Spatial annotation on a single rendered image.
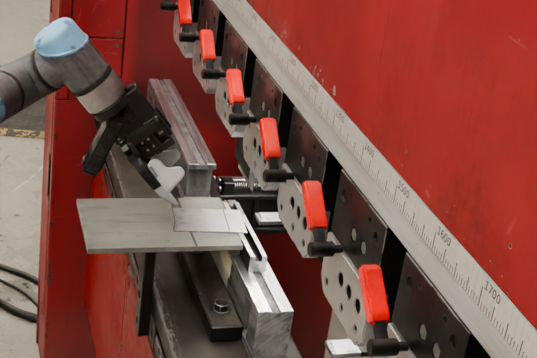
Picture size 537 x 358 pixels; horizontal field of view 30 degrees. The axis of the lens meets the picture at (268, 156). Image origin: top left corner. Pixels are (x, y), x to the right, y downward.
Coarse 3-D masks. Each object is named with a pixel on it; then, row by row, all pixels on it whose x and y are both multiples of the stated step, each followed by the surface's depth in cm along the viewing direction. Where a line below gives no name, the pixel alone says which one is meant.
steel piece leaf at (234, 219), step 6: (228, 210) 181; (234, 210) 182; (240, 210) 182; (228, 216) 179; (234, 216) 180; (240, 216) 180; (228, 222) 177; (234, 222) 177; (240, 222) 178; (234, 228) 175; (240, 228) 176
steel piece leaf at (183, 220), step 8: (176, 208) 180; (176, 216) 177; (184, 216) 177; (192, 216) 178; (200, 216) 178; (208, 216) 178; (216, 216) 179; (224, 216) 179; (176, 224) 174; (184, 224) 174; (192, 224) 175; (200, 224) 175; (208, 224) 176; (216, 224) 176; (224, 224) 176; (200, 232) 173; (208, 232) 173; (216, 232) 173; (224, 232) 174
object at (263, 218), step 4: (272, 212) 182; (276, 212) 183; (256, 216) 180; (260, 216) 180; (264, 216) 180; (268, 216) 181; (272, 216) 181; (276, 216) 181; (260, 220) 179; (264, 220) 179; (268, 220) 179; (272, 220) 179; (276, 220) 180; (260, 224) 179; (264, 224) 179; (268, 224) 179; (272, 224) 179; (276, 224) 180; (280, 224) 180
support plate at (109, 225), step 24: (96, 216) 173; (120, 216) 174; (144, 216) 176; (168, 216) 177; (96, 240) 166; (120, 240) 167; (144, 240) 168; (168, 240) 169; (192, 240) 170; (216, 240) 171; (240, 240) 172
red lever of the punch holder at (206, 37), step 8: (200, 32) 174; (208, 32) 174; (200, 40) 174; (208, 40) 173; (208, 48) 172; (208, 56) 172; (208, 64) 171; (208, 72) 170; (216, 72) 171; (224, 72) 172
